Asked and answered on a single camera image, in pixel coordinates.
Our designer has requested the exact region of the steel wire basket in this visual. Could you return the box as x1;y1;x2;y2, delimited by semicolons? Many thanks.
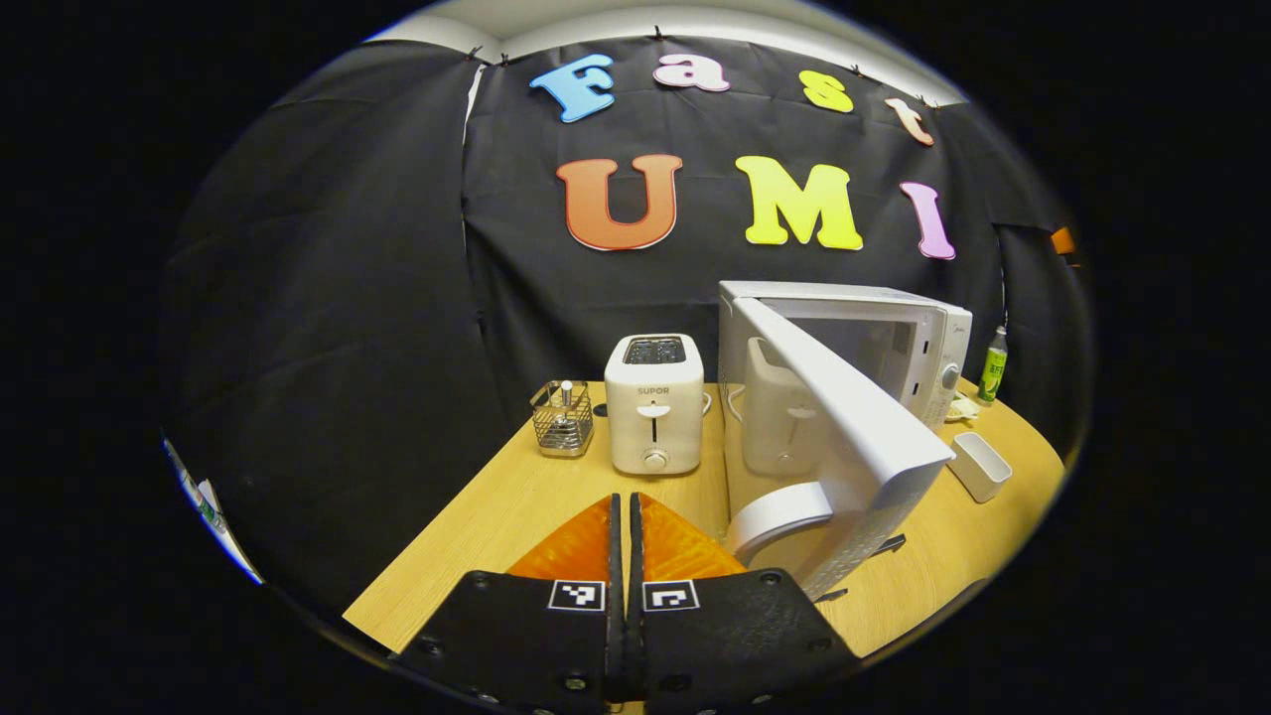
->
529;380;596;458

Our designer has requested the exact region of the white microwave oven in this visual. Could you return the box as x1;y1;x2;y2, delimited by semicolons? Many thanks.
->
717;280;974;603

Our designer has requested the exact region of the white toaster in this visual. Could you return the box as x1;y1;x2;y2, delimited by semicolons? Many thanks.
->
604;333;708;476

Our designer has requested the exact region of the white rectangular dish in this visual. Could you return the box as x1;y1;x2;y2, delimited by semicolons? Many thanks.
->
946;431;1014;503

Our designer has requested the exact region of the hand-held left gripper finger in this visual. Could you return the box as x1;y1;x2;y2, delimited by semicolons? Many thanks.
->
626;492;860;714
392;493;626;714

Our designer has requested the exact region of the green drink bottle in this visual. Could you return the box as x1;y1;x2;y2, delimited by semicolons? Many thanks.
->
978;325;1010;404

